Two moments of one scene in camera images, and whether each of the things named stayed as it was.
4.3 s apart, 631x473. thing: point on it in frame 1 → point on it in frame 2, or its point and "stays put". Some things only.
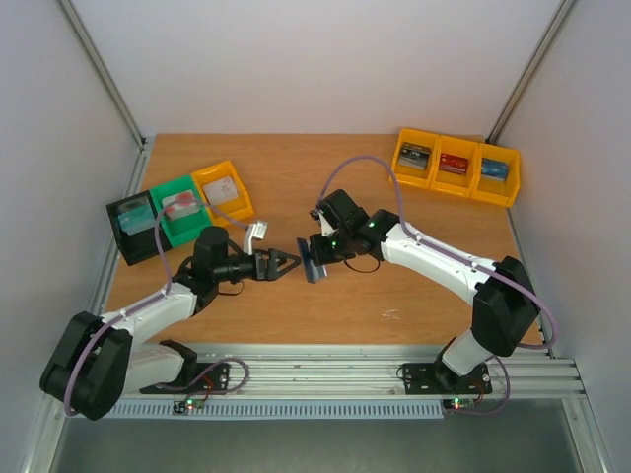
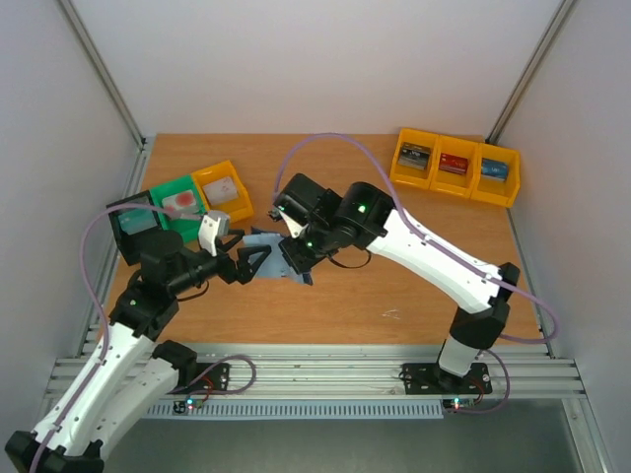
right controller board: x=458 y=404 stays put
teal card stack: x=138 y=219 stays put
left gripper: x=269 y=272 → x=244 y=273
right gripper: x=315 y=251 → x=296 y=253
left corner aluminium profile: x=143 y=143 stays put
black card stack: x=414 y=156 stays put
